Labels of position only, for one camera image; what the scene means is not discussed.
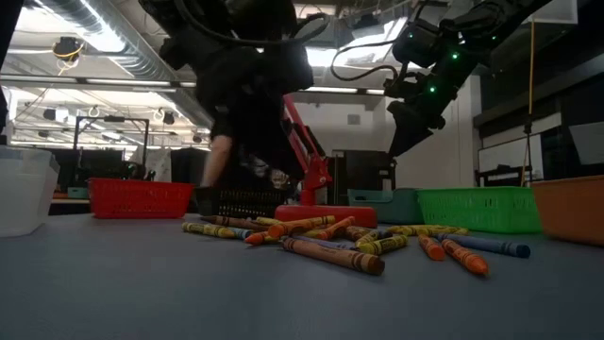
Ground whiteboard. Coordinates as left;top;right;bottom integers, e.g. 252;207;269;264
477;133;545;188

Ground black plastic basket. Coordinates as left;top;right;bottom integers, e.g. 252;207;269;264
193;186;290;220

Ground black metal rack frame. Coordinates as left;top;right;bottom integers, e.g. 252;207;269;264
72;115;151;190

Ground red desk lamp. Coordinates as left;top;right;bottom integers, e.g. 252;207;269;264
273;93;378;230

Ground teal plastic bin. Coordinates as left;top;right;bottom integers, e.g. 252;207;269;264
347;187;426;226

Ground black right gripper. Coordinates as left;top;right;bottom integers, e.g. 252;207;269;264
384;70;454;158

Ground person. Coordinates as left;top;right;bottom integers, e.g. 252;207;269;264
201;133;292;191

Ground black ceiling-mounted device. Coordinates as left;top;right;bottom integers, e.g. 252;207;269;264
51;36;86;62

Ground red plastic basket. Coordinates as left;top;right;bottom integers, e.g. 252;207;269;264
87;177;195;220

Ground orange plastic bin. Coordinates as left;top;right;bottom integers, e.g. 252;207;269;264
530;174;604;247

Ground silver ventilation duct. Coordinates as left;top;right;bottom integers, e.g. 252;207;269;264
35;0;216;129

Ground orange crayon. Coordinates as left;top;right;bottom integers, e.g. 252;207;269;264
314;215;357;242
243;230;280;247
440;238;490;277
416;233;446;263
267;214;337;239

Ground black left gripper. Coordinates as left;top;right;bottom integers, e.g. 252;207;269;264
195;44;315;186

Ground green plastic basket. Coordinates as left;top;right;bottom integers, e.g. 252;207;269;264
416;185;544;235

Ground clear plastic bin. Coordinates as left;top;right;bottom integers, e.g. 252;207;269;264
0;144;61;238

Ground black cabinet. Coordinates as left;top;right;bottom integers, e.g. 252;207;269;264
331;149;398;207

